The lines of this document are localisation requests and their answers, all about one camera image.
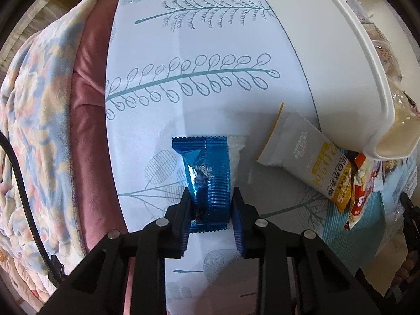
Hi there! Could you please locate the blue snack packet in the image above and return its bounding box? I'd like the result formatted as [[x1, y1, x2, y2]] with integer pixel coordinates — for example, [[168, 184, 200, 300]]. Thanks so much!
[[172, 136, 246, 233]]

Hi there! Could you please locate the grey yellow protein bar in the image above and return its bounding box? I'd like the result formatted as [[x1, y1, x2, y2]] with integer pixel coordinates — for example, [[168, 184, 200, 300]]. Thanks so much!
[[257, 103, 352, 213]]

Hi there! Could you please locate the red white snack packet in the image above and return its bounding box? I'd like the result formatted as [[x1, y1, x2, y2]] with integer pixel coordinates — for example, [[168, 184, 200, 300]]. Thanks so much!
[[344, 153, 383, 230]]

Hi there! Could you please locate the clear bread snack bag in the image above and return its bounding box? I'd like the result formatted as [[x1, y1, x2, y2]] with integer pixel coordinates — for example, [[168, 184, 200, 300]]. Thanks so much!
[[388, 80, 419, 122]]

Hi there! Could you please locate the clear cracker pack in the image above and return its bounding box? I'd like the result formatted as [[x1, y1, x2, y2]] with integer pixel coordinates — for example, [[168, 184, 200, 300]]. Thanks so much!
[[362, 23, 402, 82]]

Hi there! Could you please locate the pink bed sheet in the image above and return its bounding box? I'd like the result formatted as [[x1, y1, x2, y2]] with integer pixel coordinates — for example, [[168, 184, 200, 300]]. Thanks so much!
[[70, 0, 139, 315]]

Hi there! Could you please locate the white plastic storage bin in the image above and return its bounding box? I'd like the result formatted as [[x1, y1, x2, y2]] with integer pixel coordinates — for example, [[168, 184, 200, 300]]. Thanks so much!
[[266, 0, 419, 160]]

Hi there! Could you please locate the tree print tablecloth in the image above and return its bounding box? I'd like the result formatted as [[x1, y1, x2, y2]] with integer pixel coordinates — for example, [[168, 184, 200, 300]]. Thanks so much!
[[104, 0, 420, 315]]

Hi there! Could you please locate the floral fleece blanket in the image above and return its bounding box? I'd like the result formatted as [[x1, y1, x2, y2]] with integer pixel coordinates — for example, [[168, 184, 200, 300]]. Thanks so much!
[[0, 0, 125, 306]]

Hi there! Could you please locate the black cable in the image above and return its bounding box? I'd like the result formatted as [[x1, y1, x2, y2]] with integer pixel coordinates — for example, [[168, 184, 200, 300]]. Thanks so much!
[[0, 131, 66, 286]]

